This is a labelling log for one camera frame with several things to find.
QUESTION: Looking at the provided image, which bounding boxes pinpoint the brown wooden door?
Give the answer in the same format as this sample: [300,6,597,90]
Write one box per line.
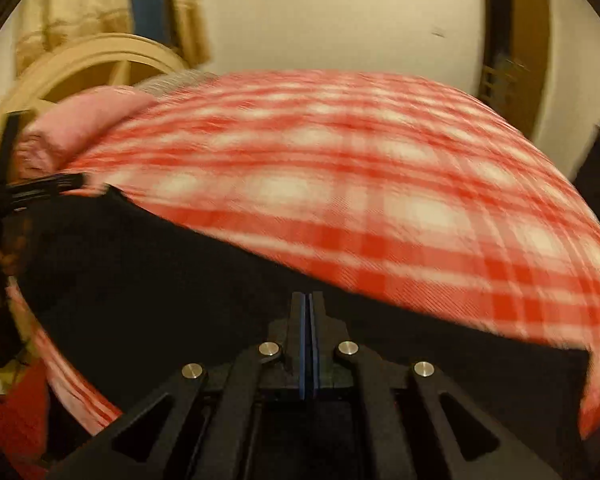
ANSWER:
[480,0,552,142]

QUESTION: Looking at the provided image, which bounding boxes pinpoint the cream wooden headboard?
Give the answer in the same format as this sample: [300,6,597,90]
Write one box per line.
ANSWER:
[0,34,191,181]

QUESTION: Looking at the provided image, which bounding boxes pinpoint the beige patterned curtain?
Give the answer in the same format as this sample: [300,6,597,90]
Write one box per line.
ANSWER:
[170,0,212,67]
[15,0,133,63]

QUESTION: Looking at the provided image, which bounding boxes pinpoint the red cloth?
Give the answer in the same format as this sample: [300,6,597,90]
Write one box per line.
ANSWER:
[0,360,53,480]

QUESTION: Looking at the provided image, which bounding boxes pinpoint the pink pillow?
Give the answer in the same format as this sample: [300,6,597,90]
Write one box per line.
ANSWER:
[15,85,158,181]

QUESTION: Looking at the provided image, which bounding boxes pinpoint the red plaid blanket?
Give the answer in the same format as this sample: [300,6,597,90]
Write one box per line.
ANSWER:
[10,70,600,441]

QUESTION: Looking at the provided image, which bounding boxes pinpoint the grey striped pillow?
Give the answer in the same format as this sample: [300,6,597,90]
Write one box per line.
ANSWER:
[132,71,217,98]

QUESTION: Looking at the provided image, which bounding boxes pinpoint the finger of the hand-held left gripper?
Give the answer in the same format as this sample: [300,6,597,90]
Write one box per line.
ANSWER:
[11,172,89,202]

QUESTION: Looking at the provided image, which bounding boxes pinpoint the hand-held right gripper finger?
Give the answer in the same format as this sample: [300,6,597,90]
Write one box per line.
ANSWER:
[306,291,562,480]
[47,291,307,480]

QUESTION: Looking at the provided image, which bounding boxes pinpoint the black pants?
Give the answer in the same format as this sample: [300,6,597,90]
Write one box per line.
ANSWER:
[17,185,600,480]

